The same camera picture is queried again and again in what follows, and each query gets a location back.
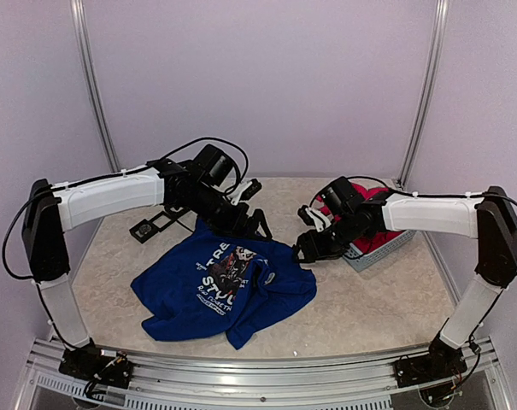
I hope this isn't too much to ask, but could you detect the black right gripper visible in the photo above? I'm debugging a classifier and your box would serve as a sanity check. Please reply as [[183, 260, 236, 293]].
[[291, 213, 361, 262]]

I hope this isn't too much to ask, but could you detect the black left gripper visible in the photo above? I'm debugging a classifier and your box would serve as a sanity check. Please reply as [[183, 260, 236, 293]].
[[182, 182, 273, 242]]

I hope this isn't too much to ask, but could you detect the blue printed t-shirt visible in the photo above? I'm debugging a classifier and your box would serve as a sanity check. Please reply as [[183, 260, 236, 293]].
[[131, 220, 317, 349]]

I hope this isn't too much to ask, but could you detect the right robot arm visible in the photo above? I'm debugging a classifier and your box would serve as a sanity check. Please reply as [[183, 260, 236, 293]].
[[292, 177, 517, 379]]

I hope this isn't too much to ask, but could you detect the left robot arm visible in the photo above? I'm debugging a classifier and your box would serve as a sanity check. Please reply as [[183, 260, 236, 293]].
[[21, 137, 272, 380]]

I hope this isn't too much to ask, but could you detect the red garment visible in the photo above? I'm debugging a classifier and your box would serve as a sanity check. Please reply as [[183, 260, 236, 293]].
[[314, 177, 391, 248]]

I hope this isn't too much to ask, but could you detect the light blue perforated basket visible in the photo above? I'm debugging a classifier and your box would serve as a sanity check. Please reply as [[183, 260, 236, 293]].
[[343, 231, 415, 272]]

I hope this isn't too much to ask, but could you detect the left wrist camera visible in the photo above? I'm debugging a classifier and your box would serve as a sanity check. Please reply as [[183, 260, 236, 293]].
[[228, 179, 262, 206]]

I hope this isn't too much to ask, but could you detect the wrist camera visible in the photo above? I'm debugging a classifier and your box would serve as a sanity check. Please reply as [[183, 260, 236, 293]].
[[297, 205, 332, 232], [228, 179, 262, 206]]

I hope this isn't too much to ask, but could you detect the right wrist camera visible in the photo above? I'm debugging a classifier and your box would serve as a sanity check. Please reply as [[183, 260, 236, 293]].
[[297, 205, 332, 232]]

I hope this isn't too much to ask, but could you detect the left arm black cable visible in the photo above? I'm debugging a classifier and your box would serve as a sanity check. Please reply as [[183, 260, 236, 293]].
[[2, 136, 249, 281]]

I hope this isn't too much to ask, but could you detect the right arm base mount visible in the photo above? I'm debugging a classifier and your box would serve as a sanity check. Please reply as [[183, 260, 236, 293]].
[[393, 335, 467, 388]]

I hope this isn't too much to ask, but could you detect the aluminium front rail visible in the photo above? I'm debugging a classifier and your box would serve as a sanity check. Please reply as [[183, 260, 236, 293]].
[[25, 337, 505, 410]]

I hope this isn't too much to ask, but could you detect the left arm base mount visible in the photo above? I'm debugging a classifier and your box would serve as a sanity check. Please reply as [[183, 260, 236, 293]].
[[59, 347, 134, 390]]

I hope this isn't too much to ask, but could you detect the right aluminium corner post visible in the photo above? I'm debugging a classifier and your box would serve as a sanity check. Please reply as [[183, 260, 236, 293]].
[[397, 0, 449, 187]]

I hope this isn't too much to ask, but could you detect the aluminium corner post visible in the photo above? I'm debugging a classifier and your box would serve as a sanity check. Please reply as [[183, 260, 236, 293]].
[[397, 0, 449, 187], [69, 0, 120, 173]]

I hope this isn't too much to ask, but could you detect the left aluminium corner post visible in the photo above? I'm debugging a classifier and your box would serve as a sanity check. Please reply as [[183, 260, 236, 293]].
[[69, 0, 120, 173]]

